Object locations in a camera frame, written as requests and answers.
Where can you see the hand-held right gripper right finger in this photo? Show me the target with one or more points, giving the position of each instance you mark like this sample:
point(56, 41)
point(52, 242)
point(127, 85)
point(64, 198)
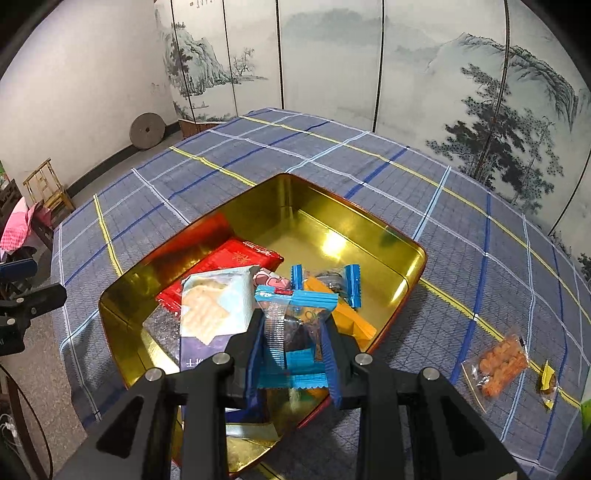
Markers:
point(334, 364)

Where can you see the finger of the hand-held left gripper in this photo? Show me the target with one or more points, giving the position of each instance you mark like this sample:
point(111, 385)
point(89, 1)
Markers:
point(41, 297)
point(18, 270)

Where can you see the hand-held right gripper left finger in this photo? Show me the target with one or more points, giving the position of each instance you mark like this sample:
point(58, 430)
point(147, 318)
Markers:
point(251, 369)

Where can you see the orange snack packet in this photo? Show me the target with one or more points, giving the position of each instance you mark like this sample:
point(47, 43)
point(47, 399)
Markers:
point(355, 323)

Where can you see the blue snack packet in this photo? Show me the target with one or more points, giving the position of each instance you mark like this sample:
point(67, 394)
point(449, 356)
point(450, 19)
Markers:
point(295, 332)

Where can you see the blue cracker packet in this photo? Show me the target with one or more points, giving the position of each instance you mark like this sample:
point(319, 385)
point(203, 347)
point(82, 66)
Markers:
point(207, 304)

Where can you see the small clear blue-ended candy packet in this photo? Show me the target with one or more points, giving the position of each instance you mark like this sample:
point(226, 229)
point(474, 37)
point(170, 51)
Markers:
point(332, 281)

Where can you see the pink patterned snack packet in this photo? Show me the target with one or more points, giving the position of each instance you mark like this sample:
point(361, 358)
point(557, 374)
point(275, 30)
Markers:
point(272, 279)

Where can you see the red snack packet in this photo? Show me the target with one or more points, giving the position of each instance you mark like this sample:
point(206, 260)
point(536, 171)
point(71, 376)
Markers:
point(221, 263)

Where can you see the red and gold tin box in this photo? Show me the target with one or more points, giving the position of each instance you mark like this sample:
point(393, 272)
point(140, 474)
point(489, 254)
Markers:
point(323, 240)

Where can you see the pink cloth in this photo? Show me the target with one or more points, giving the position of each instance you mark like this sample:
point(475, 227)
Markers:
point(18, 224)

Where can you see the bamboo chair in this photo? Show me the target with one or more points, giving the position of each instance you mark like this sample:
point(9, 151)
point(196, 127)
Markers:
point(46, 187)

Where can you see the clear bag of coated peanuts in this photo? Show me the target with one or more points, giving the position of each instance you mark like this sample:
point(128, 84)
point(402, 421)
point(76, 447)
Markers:
point(498, 364)

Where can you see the blue plaid tablecloth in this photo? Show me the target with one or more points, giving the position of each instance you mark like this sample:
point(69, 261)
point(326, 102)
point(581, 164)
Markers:
point(461, 258)

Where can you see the round stone disc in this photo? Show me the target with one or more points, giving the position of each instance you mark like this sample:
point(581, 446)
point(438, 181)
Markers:
point(147, 130)

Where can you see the yellow wrapped candy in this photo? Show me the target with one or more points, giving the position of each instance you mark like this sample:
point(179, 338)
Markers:
point(549, 383)

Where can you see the painted landscape folding screen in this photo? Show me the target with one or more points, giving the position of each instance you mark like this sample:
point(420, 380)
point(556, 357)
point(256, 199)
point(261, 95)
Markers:
point(415, 69)

